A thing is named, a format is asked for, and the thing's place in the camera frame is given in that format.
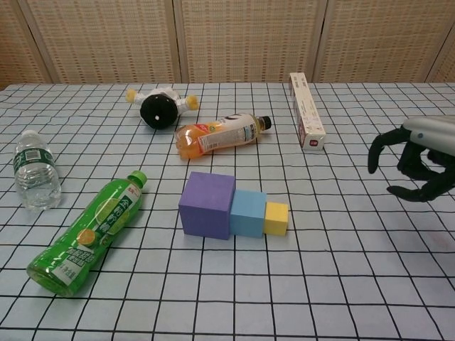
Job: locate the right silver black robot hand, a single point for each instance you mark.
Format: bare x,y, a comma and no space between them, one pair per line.
433,135

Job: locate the small yellow cube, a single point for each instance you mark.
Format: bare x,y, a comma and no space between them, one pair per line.
276,220

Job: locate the blue cube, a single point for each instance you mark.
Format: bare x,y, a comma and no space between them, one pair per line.
248,215

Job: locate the purple cube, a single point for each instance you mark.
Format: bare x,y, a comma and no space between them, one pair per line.
204,209

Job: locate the long white cardboard box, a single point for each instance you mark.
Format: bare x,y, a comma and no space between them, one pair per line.
306,110

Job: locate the orange juice bottle black cap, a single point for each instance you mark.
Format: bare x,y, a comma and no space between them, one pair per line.
217,136

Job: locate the woven bamboo folding screen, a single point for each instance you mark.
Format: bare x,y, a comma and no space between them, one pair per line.
231,39

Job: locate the light blue checkered tablecloth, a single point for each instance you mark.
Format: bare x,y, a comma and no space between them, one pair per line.
227,284

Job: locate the plush doll black head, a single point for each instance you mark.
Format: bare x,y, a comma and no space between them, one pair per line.
158,108

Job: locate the green tea bottle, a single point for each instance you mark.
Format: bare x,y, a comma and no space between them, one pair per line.
92,234

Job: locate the clear water bottle green label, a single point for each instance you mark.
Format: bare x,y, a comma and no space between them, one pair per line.
35,174

